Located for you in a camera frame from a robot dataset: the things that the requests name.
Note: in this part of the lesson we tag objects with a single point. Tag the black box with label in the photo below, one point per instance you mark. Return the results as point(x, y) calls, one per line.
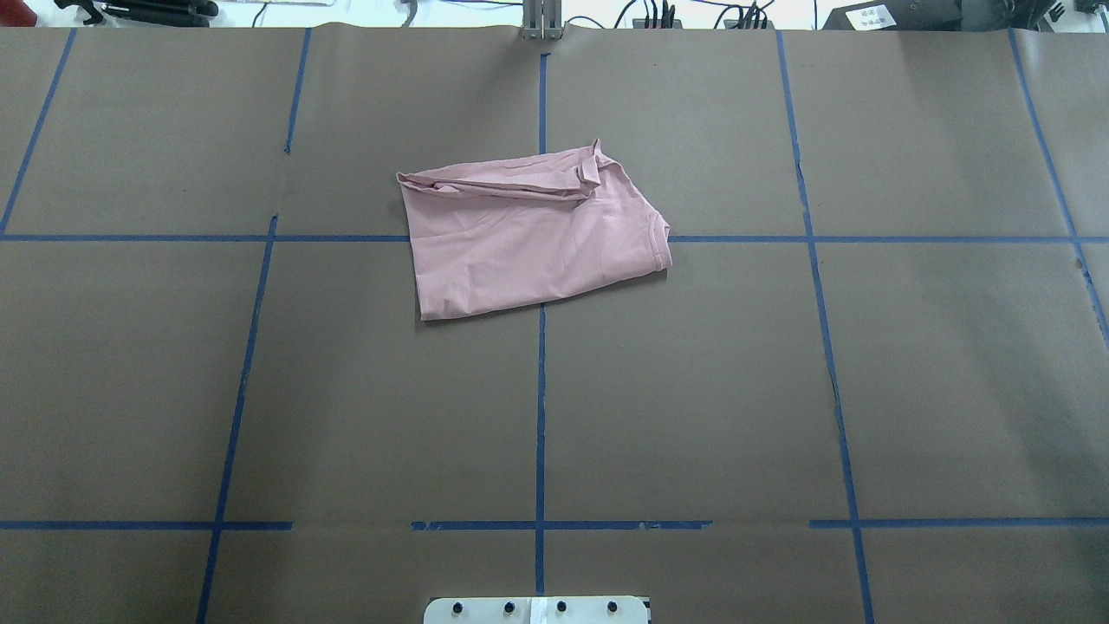
point(896, 15)

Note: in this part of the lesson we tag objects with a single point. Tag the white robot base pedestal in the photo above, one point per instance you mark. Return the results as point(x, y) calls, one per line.
point(539, 609)

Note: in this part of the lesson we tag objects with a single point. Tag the aluminium frame post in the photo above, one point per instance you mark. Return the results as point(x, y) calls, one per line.
point(542, 20)

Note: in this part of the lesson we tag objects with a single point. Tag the pink Snoopy t-shirt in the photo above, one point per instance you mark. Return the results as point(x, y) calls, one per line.
point(510, 233)

